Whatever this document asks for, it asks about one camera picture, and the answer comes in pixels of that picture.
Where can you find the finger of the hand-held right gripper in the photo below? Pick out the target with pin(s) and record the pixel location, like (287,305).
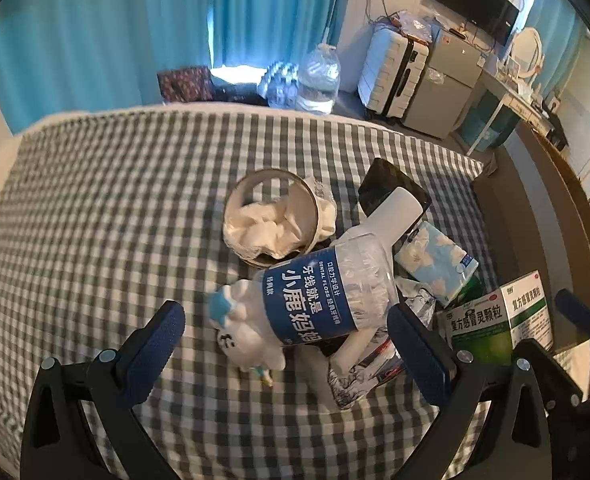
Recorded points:
(577,310)

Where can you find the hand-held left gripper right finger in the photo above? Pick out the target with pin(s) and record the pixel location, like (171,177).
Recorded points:
(420,355)

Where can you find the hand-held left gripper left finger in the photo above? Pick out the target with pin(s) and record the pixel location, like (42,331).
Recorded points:
(162,325)

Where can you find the white plush toy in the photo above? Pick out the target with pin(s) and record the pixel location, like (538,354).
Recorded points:
(250,340)

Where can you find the clear bottle with blue label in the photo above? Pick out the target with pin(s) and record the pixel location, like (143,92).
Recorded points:
(315,300)

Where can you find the grey tape roll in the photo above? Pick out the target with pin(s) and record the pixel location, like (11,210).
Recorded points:
(255,176)

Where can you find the green and white medicine box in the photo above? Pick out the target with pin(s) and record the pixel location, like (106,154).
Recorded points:
(527,310)

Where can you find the crumpled silver foil packet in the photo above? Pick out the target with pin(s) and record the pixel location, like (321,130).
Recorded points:
(420,305)

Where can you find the crumpled printed plastic wrapper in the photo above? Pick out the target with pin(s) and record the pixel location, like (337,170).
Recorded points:
(350,380)

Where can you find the blue floral tissue pack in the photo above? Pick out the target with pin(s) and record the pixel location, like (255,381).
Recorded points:
(435,260)

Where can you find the grey checked bed sheet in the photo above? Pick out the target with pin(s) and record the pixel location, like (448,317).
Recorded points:
(100,210)

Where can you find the crumpled white tissue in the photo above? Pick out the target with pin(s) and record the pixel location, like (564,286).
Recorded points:
(265,230)

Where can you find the black textured case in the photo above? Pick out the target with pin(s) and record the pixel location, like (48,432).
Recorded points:
(380,185)

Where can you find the black garment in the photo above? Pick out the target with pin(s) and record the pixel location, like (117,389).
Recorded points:
(555,125)

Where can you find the teal basket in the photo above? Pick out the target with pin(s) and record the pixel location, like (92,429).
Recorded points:
(487,120)

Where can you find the white dressing table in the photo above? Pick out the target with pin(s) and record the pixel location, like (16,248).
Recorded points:
(505,87)

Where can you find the dark patterned bag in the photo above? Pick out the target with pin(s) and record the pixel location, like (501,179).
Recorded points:
(185,85)

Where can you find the pile of dark shoes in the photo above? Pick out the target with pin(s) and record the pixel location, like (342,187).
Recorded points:
(235,92)

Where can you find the white oval mirror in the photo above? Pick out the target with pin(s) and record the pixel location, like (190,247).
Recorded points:
(527,52)

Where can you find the silver mini fridge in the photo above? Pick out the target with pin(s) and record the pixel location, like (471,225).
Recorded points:
(450,80)

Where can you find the pack of water bottles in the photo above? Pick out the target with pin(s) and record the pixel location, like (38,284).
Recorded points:
(277,85)

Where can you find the white suitcase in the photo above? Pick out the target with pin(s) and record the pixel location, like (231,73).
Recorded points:
(387,75)

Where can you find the large clear water jug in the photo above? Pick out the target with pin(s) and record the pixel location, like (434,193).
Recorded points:
(320,80)

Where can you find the teal curtain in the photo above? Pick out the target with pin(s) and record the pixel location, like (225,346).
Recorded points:
(560,5)
(100,35)
(275,10)

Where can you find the clear plastic bags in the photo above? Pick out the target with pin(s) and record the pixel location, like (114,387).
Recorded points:
(415,22)

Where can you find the black wall television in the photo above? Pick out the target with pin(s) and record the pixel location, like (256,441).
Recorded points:
(475,0)

